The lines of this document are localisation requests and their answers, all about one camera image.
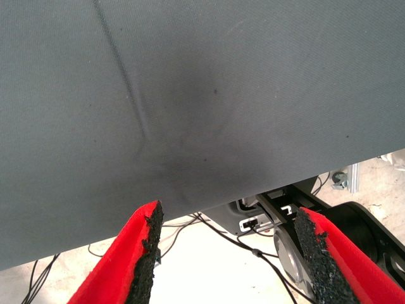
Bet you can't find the dark grey table cloth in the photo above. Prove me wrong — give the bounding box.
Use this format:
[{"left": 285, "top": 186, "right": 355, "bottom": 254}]
[{"left": 0, "top": 0, "right": 405, "bottom": 272}]

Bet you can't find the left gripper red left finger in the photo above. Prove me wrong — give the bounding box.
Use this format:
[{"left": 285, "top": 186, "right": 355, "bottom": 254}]
[{"left": 67, "top": 200, "right": 165, "bottom": 304}]

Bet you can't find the aluminium profile post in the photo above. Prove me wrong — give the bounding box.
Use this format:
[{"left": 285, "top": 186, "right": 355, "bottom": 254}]
[{"left": 346, "top": 163, "right": 361, "bottom": 194}]

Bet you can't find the black floor cable with bead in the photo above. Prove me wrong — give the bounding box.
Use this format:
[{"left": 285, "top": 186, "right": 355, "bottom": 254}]
[{"left": 189, "top": 212, "right": 317, "bottom": 304}]

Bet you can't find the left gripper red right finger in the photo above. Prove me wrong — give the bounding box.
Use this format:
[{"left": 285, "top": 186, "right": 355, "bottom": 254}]
[{"left": 296, "top": 207, "right": 405, "bottom": 304}]

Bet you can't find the black metal frame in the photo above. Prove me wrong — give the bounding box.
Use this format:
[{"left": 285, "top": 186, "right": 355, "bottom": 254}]
[{"left": 256, "top": 175, "right": 333, "bottom": 229}]

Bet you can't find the dark grey panel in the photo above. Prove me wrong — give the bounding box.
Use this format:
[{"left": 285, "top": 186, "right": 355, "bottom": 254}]
[{"left": 202, "top": 202, "right": 243, "bottom": 237}]

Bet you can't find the grey caster wheel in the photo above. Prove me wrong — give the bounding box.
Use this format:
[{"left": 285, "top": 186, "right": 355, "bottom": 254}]
[{"left": 331, "top": 170, "right": 349, "bottom": 191}]

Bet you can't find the grey round disc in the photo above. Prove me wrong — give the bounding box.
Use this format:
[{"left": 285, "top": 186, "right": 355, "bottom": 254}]
[{"left": 273, "top": 223, "right": 306, "bottom": 288}]

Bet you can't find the thin black floor cable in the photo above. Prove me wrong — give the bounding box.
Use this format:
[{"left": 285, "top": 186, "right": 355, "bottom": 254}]
[{"left": 20, "top": 253, "right": 61, "bottom": 304}]

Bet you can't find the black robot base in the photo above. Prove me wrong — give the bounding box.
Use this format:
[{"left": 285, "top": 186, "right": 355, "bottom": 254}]
[{"left": 325, "top": 201, "right": 405, "bottom": 279}]

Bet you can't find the white crumpled sheet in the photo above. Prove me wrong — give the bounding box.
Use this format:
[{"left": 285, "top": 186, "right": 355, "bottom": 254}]
[{"left": 379, "top": 151, "right": 405, "bottom": 166}]

